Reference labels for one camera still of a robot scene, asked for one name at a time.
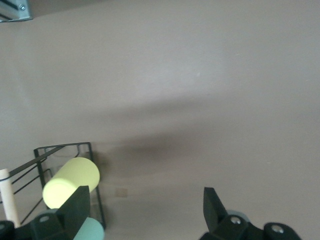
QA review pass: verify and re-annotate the black wire cup holder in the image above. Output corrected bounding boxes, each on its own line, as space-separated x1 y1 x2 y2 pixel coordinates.
0 141 107 230

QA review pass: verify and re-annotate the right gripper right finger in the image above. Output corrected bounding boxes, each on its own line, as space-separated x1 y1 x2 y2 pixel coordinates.
199 186 262 240

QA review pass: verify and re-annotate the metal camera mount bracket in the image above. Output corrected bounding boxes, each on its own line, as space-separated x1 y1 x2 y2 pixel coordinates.
0 0 34 23

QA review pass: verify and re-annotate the brown table cover sheet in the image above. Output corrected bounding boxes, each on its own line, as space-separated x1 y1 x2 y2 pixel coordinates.
0 0 320 240

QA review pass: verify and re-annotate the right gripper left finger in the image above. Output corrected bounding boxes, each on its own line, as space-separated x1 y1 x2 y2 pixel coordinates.
29 185 91 240

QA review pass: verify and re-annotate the pale green plastic cup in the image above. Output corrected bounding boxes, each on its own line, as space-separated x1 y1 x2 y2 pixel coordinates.
74 216 105 240

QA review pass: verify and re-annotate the yellow plastic cup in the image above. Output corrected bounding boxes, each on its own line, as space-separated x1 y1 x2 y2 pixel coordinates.
42 156 101 210

